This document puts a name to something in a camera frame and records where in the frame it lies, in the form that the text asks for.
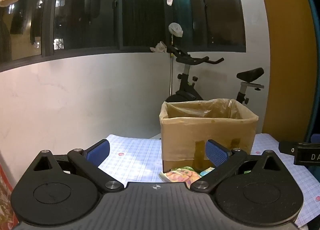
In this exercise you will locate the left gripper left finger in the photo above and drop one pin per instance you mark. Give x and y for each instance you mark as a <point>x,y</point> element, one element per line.
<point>86,163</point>

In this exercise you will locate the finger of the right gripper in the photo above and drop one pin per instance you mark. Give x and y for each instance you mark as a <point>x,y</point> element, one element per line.
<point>287,147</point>

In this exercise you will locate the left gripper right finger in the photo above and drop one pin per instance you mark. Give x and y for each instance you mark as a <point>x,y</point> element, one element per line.
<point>226,163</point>

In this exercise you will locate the floral pastel snack bag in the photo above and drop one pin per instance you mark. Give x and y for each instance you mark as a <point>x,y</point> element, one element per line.
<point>184,174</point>

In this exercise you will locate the blue plaid bed sheet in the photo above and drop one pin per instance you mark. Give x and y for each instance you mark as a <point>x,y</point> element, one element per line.
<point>140,160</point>

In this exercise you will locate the clear plastic box liner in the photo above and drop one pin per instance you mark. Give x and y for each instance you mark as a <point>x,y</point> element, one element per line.
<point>215,108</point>

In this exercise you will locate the brown cardboard box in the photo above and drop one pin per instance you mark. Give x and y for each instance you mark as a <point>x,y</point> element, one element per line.
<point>184,138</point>

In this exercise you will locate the red patterned item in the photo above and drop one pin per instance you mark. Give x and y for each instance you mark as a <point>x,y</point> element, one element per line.
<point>8,218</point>

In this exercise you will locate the metal pole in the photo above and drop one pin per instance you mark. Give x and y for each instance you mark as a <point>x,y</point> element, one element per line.
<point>171,67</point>

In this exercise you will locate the white rag on sill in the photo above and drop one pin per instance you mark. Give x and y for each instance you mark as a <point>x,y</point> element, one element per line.
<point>159,48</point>

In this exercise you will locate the white cloth on handlebar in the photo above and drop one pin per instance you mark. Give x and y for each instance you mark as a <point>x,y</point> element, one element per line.
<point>175,29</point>

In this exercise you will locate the dark window frame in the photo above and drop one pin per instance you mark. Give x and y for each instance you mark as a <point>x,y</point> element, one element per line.
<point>34,31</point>

